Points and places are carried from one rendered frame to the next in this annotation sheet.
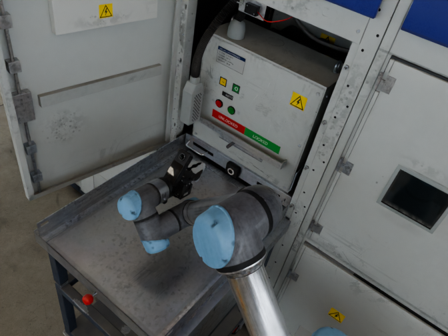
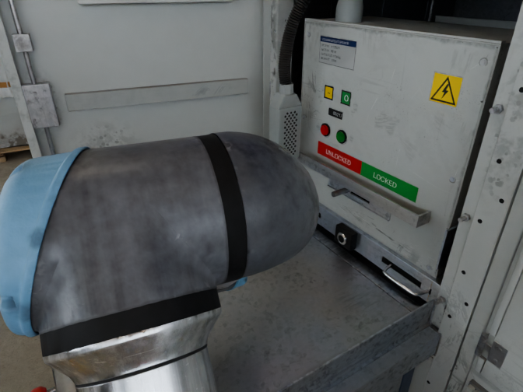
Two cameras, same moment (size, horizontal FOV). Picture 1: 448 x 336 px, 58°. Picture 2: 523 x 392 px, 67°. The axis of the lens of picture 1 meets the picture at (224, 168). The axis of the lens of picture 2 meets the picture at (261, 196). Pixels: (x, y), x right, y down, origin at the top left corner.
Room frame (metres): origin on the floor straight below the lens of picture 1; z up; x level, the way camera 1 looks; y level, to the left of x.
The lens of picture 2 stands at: (0.41, -0.24, 1.48)
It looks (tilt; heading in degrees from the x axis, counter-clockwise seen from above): 29 degrees down; 28
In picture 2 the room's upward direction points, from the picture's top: straight up
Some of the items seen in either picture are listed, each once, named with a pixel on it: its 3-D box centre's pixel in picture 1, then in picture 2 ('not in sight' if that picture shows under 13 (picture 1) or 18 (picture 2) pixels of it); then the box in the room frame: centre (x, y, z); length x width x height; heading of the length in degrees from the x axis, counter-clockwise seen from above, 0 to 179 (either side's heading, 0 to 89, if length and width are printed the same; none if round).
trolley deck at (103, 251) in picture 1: (171, 231); (222, 313); (0.93, 0.14, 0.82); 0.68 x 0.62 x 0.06; 151
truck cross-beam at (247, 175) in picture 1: (237, 165); (356, 232); (1.28, -0.05, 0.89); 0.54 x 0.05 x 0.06; 61
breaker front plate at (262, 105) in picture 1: (247, 117); (363, 143); (1.26, -0.05, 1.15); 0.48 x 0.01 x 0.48; 61
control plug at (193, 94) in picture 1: (193, 101); (286, 126); (1.31, 0.17, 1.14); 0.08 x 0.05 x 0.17; 151
